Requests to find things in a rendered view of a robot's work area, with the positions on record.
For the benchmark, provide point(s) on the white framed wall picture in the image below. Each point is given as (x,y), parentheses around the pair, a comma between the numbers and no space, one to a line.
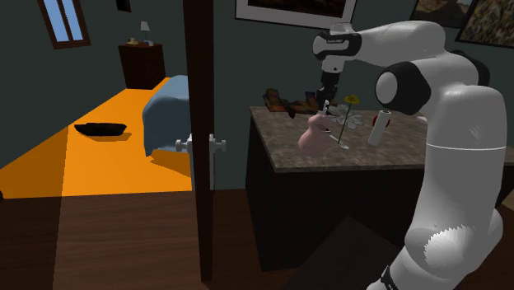
(297,14)

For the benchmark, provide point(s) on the dark chest of drawers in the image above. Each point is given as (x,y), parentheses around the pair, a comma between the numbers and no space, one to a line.
(140,66)

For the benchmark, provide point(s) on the brown framed window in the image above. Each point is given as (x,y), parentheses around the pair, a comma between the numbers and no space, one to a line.
(64,20)

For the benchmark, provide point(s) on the blue bed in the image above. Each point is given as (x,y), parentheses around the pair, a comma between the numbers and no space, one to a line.
(166,112)

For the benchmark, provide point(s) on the small dark wall picture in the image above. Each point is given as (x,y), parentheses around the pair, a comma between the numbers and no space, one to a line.
(123,5)

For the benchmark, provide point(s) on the black shallow bowl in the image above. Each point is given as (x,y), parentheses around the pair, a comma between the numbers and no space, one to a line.
(100,129)

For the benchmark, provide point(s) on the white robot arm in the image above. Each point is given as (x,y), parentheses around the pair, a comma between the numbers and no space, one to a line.
(462,160)

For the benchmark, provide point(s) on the brown landscape wall picture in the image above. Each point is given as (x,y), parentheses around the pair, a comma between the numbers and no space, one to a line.
(437,12)

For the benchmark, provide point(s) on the pink gourd-shaped vase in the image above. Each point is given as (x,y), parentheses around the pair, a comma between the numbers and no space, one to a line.
(313,140)

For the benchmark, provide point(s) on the dark framed mottled wall picture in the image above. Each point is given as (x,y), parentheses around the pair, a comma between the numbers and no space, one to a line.
(488,22)

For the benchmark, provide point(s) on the yellow flower in glass vase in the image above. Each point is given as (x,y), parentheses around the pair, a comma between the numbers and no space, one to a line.
(351,99)

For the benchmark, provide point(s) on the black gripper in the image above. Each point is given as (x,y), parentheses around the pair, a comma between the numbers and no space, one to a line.
(330,86)

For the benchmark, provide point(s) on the dark desk with stone top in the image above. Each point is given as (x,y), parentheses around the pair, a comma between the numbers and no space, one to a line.
(321,209)

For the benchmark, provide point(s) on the orange and dark patterned figure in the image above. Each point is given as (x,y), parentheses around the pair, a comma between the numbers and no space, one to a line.
(277,102)

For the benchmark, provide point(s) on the dark robot stand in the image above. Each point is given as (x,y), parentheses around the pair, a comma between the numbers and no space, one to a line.
(345,257)

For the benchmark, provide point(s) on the white cylinder with red band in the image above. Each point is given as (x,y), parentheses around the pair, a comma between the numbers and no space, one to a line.
(377,130)

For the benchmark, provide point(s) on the white flower-shaped dish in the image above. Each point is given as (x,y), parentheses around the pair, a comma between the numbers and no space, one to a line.
(353,118)

